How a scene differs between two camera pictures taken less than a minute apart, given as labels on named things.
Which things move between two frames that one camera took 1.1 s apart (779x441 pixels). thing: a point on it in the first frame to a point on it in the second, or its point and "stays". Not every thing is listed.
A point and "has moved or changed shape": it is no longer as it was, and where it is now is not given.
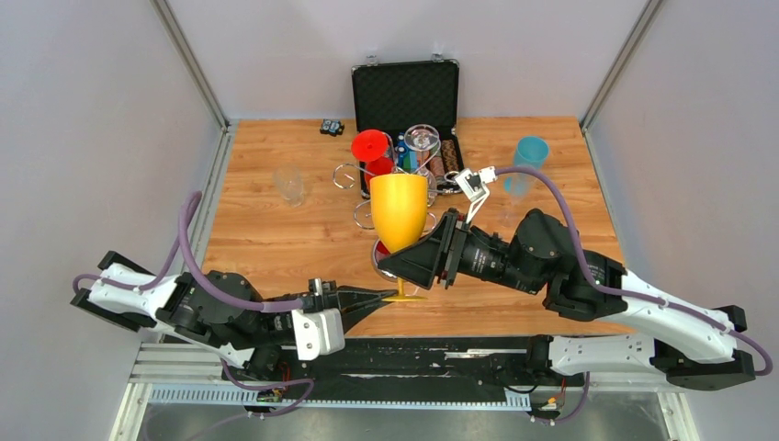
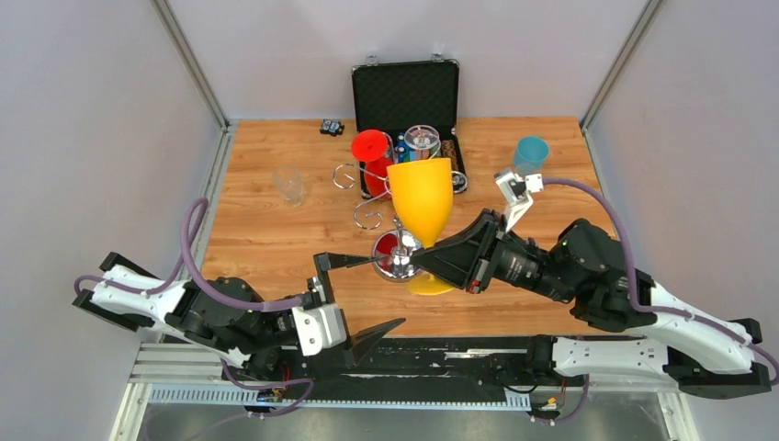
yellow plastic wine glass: (400, 203) to (423, 195)
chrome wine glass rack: (344, 177) has moved or changed shape
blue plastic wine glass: (530, 151) stays
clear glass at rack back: (422, 139) stays
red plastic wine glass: (370, 147) stays
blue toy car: (401, 148) stays
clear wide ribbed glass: (288, 185) stays
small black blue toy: (332, 126) stays
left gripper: (354, 304) to (358, 345)
